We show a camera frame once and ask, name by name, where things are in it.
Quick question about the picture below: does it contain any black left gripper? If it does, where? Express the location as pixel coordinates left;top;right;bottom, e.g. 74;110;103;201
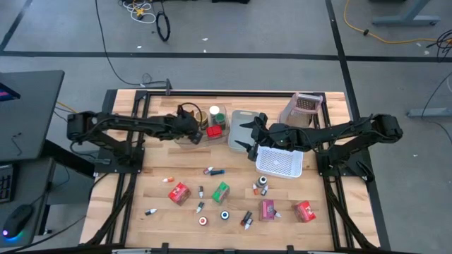
172;104;207;137

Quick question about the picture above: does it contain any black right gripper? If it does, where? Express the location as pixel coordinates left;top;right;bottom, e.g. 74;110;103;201
234;112;282;151

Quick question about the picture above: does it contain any grey plastic bin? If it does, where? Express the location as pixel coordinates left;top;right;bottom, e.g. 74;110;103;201
227;109;261;153

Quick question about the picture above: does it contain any red paprika spice tin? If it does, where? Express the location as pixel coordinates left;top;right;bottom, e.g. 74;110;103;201
206;125;223;139

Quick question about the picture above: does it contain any clear plastic bin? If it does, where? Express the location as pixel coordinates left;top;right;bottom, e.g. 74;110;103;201
172;104;230;149

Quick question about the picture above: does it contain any white perforated plastic basket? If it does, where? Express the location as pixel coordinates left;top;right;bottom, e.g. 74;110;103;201
255;145;304;180

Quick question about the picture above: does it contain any small green cereal box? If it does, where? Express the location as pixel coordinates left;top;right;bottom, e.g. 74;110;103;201
211;181;231;205

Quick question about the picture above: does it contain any small red cereal box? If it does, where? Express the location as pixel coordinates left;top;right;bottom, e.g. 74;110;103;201
167;181;192;207
295;200;317;224

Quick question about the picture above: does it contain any small pink raisin cereal box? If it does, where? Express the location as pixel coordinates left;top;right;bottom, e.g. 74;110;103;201
258;199;276;222

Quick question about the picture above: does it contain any black desk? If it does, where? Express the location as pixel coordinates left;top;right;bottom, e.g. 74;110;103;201
0;69;66;163

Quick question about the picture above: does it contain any grey desk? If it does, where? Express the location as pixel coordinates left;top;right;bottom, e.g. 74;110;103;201
0;157;57;248

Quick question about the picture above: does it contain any black hex key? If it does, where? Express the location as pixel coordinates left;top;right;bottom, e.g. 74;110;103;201
10;132;24;157

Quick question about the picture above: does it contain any grey floor bar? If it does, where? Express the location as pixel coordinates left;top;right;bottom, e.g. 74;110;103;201
405;107;452;119

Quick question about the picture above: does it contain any computer screen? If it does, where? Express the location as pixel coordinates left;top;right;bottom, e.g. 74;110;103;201
0;81;21;103

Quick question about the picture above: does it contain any grey table leg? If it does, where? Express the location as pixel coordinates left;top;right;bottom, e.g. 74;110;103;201
370;0;441;28

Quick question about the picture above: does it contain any black keyboard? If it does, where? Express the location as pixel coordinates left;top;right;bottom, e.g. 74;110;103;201
0;164;17;205

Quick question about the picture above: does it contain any black computer mouse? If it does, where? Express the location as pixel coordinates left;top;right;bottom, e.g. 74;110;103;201
2;204;35;239

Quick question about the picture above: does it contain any black left camera cable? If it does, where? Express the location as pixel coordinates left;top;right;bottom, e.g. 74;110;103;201
181;102;203;121

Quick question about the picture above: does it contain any black aluminium table frame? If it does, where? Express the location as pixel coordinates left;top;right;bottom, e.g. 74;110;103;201
79;88;381;254

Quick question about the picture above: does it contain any black coiled cable loop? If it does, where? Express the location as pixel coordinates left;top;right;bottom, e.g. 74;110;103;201
155;11;172;43

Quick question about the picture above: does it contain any white cable bundle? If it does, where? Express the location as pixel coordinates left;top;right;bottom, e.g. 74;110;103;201
119;0;157;25

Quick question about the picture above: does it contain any thin yellow cable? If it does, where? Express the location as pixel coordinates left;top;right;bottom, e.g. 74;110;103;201
56;101;77;114

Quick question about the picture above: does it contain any long black floor cable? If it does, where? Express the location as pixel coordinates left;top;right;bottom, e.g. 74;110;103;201
93;0;170;89

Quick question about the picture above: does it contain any yellow extension cable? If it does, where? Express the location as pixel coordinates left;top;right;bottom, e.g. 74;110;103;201
343;0;442;45

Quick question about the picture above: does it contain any black desk cable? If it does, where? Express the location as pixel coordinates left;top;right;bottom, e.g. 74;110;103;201
0;214;88;254

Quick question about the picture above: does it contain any thin black curved cable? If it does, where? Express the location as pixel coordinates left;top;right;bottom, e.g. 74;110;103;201
420;72;452;142

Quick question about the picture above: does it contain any black cable tangle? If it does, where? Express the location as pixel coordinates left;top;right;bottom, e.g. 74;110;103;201
425;29;452;58

